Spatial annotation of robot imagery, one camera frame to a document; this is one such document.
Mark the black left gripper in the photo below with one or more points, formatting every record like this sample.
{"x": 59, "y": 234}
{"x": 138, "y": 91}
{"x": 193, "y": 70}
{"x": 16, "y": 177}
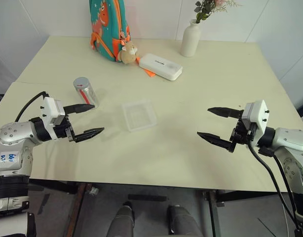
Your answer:
{"x": 64, "y": 130}

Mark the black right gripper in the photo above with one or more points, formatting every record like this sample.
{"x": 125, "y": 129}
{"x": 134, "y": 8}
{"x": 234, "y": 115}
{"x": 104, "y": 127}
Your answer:
{"x": 241, "y": 134}

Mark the clear plastic bottle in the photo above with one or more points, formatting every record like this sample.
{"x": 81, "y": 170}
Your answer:
{"x": 88, "y": 95}

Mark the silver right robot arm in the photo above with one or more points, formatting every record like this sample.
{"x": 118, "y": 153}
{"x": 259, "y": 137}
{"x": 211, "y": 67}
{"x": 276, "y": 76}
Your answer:
{"x": 292, "y": 140}

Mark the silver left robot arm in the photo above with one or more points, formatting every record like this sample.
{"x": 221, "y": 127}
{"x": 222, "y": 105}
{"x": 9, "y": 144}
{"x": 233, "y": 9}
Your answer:
{"x": 12, "y": 134}

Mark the clear square plastic container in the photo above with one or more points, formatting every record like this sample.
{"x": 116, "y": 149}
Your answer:
{"x": 139, "y": 114}

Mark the small clear crumpled wrapper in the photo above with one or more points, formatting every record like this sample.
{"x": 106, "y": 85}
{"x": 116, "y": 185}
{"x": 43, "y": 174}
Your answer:
{"x": 93, "y": 192}

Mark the black table crossbar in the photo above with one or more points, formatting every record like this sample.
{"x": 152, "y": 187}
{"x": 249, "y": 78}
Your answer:
{"x": 250, "y": 196}
{"x": 52, "y": 186}

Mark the orange flat card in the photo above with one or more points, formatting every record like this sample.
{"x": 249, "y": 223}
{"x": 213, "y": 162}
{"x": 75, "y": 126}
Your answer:
{"x": 149, "y": 73}

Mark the white rectangular case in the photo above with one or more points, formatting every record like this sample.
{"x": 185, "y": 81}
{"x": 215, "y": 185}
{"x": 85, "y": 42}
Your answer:
{"x": 161, "y": 66}

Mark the black metal table leg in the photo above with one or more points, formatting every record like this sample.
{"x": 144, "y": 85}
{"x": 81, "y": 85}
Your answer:
{"x": 213, "y": 212}

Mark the rusty metal table leg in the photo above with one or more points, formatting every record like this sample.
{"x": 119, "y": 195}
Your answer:
{"x": 76, "y": 209}

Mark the white ceramic vase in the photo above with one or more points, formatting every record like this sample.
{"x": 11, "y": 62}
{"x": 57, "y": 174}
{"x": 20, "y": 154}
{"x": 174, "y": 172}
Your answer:
{"x": 190, "y": 39}

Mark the teal orange dinosaur backpack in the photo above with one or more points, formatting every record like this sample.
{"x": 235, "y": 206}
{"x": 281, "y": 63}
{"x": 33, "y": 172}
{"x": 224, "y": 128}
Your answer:
{"x": 108, "y": 24}

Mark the dark grey rounded leg shape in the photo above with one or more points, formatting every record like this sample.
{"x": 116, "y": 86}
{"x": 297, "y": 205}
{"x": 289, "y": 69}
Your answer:
{"x": 123, "y": 219}
{"x": 182, "y": 221}

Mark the pink green flower bouquet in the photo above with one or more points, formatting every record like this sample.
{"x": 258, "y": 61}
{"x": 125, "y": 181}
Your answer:
{"x": 205, "y": 10}

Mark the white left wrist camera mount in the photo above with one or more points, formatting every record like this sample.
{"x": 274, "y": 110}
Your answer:
{"x": 49, "y": 108}

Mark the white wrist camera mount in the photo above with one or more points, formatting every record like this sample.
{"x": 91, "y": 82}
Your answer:
{"x": 49, "y": 108}
{"x": 258, "y": 113}

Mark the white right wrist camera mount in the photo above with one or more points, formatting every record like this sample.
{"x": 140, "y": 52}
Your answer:
{"x": 258, "y": 113}

